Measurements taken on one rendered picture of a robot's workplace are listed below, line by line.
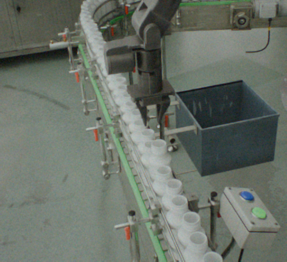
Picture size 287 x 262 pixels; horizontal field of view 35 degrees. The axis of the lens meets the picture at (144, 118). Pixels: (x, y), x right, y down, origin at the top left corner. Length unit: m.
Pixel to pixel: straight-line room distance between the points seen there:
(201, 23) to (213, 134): 1.31
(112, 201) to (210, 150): 1.20
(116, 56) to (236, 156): 0.92
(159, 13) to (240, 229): 0.51
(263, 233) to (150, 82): 0.42
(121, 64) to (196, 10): 1.89
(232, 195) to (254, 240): 0.11
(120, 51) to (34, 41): 3.61
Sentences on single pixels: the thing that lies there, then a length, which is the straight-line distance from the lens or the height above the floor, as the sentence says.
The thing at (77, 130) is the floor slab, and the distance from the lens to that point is 3.49.
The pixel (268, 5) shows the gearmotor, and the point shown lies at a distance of 2.72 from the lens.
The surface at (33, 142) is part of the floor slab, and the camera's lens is 3.45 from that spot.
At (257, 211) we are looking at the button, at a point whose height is 1.12.
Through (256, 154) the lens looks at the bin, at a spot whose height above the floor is 0.78.
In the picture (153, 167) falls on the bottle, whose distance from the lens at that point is 1.14.
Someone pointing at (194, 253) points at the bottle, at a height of 1.14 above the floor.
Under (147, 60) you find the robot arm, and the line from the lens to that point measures 0.99.
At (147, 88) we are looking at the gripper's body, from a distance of 1.02.
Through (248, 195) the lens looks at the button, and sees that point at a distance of 1.11.
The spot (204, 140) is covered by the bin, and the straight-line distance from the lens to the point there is 1.67.
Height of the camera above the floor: 1.85
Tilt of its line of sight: 32 degrees down
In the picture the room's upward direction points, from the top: 4 degrees counter-clockwise
